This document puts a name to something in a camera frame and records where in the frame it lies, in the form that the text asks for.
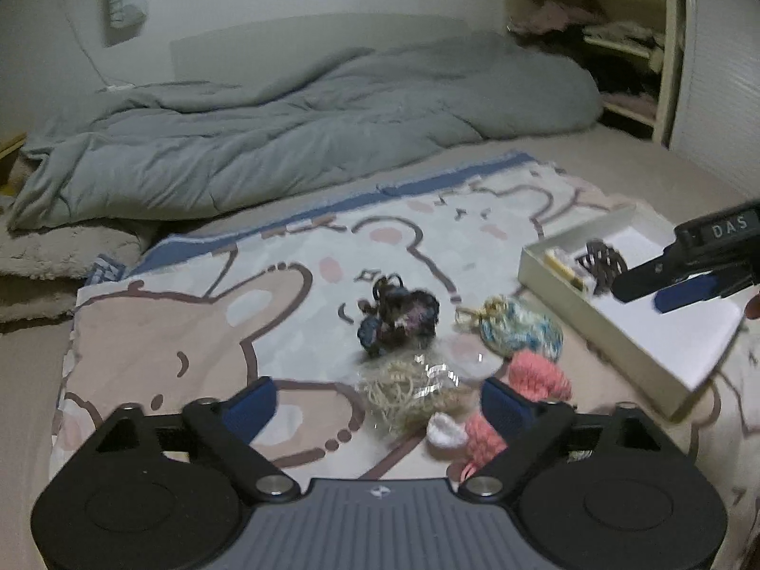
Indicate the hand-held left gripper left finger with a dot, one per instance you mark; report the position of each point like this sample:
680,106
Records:
252,407

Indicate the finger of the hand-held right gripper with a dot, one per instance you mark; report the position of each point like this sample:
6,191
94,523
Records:
647,278
683,294

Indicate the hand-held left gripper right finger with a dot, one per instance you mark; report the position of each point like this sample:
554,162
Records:
504,409

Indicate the white cardboard box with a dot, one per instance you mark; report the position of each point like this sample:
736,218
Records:
683,338

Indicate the pink knitted item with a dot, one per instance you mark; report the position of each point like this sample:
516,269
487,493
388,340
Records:
537,377

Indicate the dark crocheted scrunchie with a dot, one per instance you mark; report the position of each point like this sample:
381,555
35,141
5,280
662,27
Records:
398,314

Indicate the person's right hand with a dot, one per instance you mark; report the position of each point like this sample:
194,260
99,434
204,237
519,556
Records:
754,309

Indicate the brown hair claw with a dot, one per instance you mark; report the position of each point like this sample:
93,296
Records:
599,264

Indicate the white knitted ball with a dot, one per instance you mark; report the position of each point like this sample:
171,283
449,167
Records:
446,432

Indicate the yellow small packet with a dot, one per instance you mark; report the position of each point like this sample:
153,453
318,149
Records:
561,264

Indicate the printed bear blanket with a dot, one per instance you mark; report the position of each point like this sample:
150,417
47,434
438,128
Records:
196,320

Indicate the white ribbed closet door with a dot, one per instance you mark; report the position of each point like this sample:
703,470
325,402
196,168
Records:
721,83

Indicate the cream open shelf unit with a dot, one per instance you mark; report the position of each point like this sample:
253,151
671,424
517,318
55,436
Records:
668,59

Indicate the dark clothes pile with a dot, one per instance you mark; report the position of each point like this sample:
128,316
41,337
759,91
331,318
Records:
623,77

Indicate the cream folded clothes stack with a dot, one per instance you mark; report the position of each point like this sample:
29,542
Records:
623,32

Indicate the beige fleece blanket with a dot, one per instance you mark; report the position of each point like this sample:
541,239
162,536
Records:
47,261

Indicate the pink clothes pile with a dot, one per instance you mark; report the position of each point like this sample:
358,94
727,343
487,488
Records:
549,18

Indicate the grey comforter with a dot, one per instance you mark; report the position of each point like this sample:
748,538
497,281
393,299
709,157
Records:
297,130

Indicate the white headboard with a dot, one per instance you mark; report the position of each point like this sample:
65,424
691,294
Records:
267,44

